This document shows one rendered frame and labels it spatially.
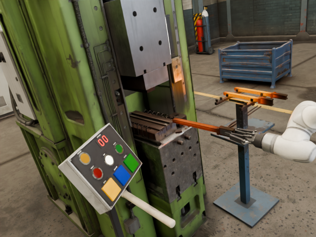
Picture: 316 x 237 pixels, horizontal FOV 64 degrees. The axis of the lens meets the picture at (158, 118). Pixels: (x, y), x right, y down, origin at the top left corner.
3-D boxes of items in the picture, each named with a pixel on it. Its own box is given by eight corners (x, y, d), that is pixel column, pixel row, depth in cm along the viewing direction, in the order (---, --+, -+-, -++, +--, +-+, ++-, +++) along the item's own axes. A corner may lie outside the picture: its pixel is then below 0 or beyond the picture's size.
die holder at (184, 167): (202, 175, 196) (196, 122, 178) (169, 204, 173) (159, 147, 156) (153, 154, 235) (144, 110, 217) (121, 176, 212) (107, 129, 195)
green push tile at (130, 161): (139, 164, 132) (129, 152, 130) (133, 172, 126) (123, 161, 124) (137, 165, 133) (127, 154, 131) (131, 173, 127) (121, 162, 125)
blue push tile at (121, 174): (131, 175, 123) (121, 164, 122) (124, 185, 117) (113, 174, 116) (128, 177, 124) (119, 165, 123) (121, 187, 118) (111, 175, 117)
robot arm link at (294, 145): (275, 160, 117) (285, 136, 121) (312, 171, 107) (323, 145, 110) (270, 149, 110) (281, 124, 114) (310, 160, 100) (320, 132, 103)
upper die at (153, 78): (169, 80, 160) (166, 65, 156) (146, 90, 148) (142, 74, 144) (128, 75, 189) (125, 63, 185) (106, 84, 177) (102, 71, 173)
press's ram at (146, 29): (180, 59, 164) (171, -9, 148) (136, 77, 141) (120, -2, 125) (138, 59, 193) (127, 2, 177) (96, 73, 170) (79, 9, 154)
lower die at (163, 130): (177, 130, 174) (175, 118, 170) (156, 143, 162) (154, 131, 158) (137, 119, 203) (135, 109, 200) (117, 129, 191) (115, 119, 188)
